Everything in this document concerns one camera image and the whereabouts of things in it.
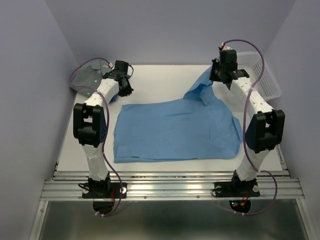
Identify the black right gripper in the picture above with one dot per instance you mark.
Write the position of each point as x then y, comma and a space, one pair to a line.
213, 77

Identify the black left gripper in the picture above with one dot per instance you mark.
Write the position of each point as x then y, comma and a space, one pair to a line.
128, 91

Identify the light blue long sleeve shirt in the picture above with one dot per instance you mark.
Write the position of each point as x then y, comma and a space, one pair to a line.
197, 126

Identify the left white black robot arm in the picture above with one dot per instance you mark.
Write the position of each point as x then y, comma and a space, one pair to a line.
91, 125

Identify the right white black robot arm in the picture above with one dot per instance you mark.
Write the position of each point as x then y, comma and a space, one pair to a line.
262, 130

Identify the folded blue plaid shirt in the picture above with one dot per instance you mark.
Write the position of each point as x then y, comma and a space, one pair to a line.
114, 98

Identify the white plastic mesh basket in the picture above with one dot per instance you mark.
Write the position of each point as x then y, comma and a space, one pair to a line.
267, 86

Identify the folded grey button shirt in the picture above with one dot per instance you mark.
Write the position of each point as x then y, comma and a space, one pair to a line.
87, 77

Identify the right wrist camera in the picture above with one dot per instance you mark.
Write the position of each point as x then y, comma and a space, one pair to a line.
227, 55

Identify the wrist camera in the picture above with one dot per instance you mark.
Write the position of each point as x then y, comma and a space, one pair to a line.
120, 65
227, 55

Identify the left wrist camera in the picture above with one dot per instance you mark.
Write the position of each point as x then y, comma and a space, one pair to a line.
120, 65

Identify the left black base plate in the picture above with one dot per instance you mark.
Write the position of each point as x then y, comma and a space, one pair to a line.
114, 192

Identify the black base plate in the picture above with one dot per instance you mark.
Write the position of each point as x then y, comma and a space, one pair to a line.
227, 189
114, 192

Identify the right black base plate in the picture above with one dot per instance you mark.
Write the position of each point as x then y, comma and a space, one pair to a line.
227, 189

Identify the aluminium mounting rail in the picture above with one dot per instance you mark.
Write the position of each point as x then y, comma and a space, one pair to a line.
167, 186

